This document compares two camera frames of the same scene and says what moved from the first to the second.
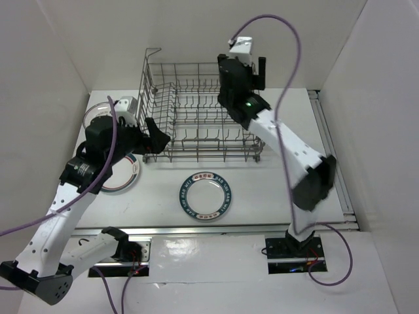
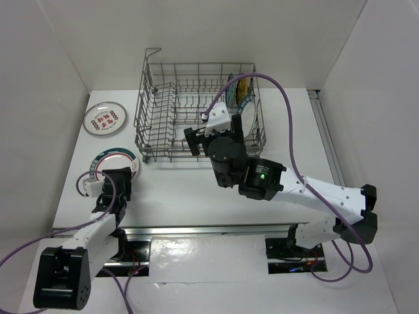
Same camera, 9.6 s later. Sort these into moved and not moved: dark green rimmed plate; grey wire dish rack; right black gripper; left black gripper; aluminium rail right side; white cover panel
Moved: left black gripper; right black gripper; dark green rimmed plate
Not moved: aluminium rail right side; white cover panel; grey wire dish rack
